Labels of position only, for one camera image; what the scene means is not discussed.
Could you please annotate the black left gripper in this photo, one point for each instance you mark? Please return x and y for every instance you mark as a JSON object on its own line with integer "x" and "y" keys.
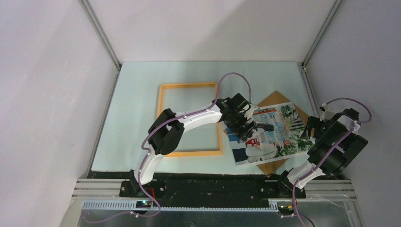
{"x": 242, "y": 134}

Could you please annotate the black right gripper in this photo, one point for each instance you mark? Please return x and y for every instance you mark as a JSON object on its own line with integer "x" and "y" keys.
{"x": 312, "y": 122}

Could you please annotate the colourful printed photo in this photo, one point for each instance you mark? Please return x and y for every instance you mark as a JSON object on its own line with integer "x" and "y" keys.
{"x": 275, "y": 136}

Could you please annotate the orange wooden picture frame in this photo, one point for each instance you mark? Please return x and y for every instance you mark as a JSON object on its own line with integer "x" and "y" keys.
{"x": 180, "y": 97}

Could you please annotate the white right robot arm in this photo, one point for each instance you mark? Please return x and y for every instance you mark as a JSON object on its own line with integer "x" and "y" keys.
{"x": 336, "y": 144}

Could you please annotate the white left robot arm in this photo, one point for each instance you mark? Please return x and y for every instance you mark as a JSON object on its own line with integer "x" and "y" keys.
{"x": 166, "y": 132}

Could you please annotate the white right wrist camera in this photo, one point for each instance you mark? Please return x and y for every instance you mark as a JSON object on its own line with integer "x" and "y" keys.
{"x": 327, "y": 113}

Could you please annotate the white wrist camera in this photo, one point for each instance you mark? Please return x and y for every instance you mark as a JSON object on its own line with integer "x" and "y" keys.
{"x": 327, "y": 113}
{"x": 251, "y": 110}

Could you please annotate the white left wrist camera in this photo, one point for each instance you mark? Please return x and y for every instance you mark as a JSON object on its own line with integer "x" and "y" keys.
{"x": 251, "y": 110}

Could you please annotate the aluminium front rail frame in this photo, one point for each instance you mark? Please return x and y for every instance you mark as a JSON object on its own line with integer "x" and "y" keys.
{"x": 109, "y": 202}

